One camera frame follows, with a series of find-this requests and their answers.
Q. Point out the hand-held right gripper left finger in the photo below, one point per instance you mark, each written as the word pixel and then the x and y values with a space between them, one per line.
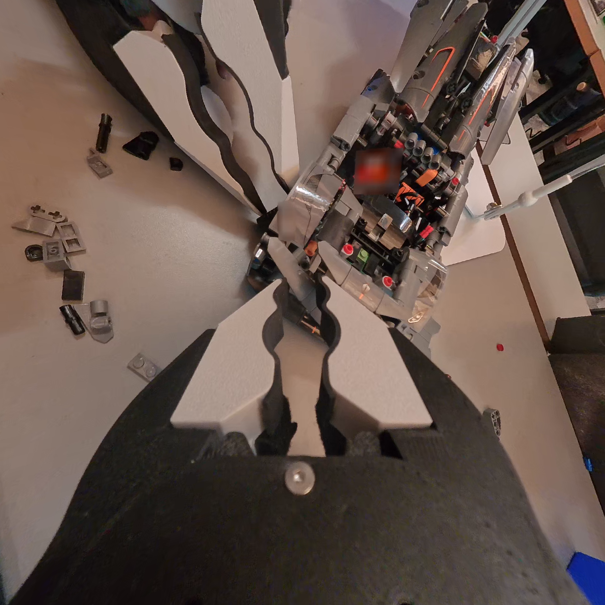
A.
pixel 222 378

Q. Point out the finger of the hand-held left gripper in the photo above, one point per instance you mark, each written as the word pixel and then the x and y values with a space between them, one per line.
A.
pixel 160 80
pixel 246 56

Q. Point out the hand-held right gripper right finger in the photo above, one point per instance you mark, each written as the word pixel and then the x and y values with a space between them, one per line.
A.
pixel 378 378

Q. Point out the grey lego car model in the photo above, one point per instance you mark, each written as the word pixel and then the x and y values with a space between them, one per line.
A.
pixel 302 203

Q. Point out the grey two-stud lego plate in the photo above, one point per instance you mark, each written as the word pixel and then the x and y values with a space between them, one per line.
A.
pixel 144 366

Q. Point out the tiny black lego piece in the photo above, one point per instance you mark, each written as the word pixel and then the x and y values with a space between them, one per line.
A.
pixel 176 163

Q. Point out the grey three-hole lego liftarm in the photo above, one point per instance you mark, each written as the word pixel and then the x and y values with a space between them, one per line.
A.
pixel 494 420

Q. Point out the short black lego pin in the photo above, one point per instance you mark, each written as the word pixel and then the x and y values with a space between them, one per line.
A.
pixel 72 319

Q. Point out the grey lego plate cross holes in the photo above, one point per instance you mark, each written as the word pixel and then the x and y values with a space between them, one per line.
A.
pixel 47 212

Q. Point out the black smooth lego tile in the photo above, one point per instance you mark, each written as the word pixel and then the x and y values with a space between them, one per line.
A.
pixel 73 286

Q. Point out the grey lego piece square holes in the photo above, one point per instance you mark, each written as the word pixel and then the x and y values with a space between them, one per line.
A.
pixel 71 238

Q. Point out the light grey curved lego slope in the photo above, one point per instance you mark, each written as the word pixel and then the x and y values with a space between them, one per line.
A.
pixel 35 226

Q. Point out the lego set cardboard box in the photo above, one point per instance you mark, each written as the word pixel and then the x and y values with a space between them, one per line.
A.
pixel 579 378

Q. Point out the white rounded board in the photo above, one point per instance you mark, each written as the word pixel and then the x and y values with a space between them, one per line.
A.
pixel 477 236

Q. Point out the blue plastic box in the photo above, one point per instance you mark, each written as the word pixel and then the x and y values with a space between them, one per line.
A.
pixel 588 579

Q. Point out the small grey lego bracket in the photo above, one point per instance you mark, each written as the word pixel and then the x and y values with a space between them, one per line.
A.
pixel 99 165

